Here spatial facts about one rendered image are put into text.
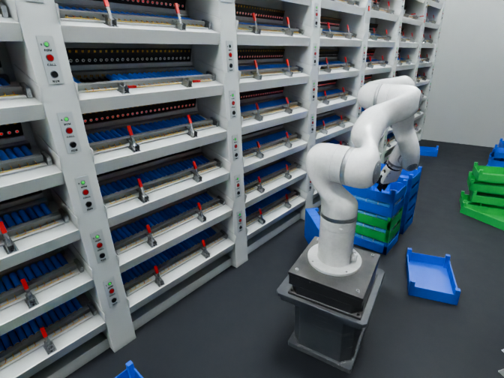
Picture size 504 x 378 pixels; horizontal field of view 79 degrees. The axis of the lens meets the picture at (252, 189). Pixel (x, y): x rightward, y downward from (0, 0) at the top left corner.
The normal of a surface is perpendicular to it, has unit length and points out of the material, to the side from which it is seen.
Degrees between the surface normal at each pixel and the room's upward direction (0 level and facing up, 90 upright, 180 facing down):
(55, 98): 90
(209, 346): 0
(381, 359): 0
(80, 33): 108
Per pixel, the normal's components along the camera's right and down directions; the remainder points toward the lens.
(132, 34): 0.72, 0.50
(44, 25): 0.75, 0.22
